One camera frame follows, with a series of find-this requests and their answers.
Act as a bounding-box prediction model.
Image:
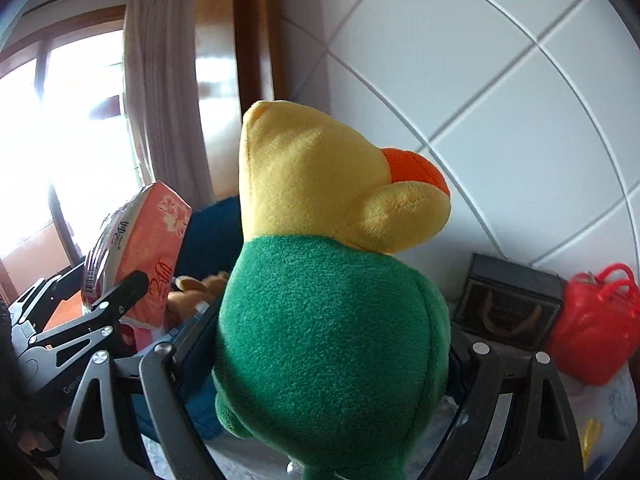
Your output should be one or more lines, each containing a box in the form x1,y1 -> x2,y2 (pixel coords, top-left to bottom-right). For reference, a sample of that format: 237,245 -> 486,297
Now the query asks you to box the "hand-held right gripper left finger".
57,305 -> 226,480

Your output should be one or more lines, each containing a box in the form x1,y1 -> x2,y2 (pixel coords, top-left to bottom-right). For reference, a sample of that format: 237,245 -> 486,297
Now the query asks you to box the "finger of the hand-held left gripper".
30,270 -> 151,367
12,257 -> 87,332

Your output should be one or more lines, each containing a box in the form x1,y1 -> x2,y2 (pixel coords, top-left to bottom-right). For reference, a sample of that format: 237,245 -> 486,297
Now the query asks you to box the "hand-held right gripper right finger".
440,332 -> 586,480

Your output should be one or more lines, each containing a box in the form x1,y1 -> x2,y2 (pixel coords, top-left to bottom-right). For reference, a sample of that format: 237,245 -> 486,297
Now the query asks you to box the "large pink tissue pack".
120,322 -> 168,353

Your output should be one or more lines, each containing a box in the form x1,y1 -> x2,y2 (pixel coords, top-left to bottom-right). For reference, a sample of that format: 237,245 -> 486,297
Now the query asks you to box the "floral pink tissue pack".
82,181 -> 193,341

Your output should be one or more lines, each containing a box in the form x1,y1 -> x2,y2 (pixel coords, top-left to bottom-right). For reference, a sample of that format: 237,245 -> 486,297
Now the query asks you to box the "blue plastic crate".
130,195 -> 246,443

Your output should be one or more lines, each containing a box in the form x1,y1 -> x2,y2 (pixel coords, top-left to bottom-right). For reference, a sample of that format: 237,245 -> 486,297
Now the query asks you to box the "green yellow duck plush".
212,100 -> 453,480

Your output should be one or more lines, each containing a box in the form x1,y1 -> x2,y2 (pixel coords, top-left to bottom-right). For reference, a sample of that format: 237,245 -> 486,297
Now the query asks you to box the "brown plush toy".
165,270 -> 231,328

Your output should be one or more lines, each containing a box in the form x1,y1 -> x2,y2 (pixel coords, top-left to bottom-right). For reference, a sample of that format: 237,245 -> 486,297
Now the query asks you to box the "black gift box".
452,252 -> 566,351

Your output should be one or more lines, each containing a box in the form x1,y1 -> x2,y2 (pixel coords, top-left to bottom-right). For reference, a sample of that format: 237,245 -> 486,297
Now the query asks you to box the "red plastic handbag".
545,261 -> 638,387

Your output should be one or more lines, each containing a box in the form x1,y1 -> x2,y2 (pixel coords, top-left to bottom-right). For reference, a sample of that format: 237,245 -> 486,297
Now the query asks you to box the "small yellow plastic item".
580,417 -> 603,466

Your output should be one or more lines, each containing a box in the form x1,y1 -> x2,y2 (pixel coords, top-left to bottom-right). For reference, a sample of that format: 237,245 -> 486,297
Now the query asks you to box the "white curtain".
122,0 -> 216,206

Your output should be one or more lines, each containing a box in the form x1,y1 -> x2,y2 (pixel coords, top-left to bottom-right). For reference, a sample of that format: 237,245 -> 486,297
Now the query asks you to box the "window with brown frame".
0,5 -> 151,266

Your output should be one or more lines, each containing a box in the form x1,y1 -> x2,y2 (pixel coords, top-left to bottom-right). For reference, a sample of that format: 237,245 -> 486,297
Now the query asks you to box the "brown wooden door frame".
192,0 -> 331,201

